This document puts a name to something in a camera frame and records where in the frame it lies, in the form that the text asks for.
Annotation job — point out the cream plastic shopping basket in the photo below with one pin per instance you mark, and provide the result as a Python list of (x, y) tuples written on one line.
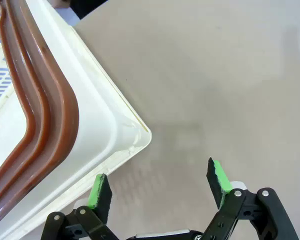
[(95, 100)]

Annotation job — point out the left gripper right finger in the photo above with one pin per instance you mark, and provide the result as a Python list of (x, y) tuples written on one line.
[(240, 215)]

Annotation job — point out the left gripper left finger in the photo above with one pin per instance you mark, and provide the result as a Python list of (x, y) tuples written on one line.
[(102, 197)]

